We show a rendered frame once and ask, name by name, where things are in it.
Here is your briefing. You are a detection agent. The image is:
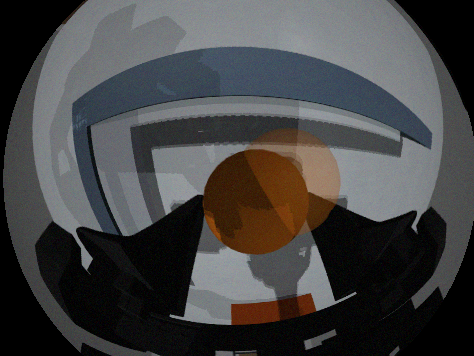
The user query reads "brown ball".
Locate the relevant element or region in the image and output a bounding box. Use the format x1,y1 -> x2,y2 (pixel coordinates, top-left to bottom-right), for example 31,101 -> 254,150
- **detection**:
202,151 -> 296,255

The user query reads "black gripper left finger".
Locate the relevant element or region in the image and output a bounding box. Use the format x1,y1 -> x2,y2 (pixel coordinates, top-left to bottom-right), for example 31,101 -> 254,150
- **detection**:
76,195 -> 205,318

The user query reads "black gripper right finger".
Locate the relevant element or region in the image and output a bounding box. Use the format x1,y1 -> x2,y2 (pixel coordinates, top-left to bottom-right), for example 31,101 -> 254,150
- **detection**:
312,205 -> 417,300

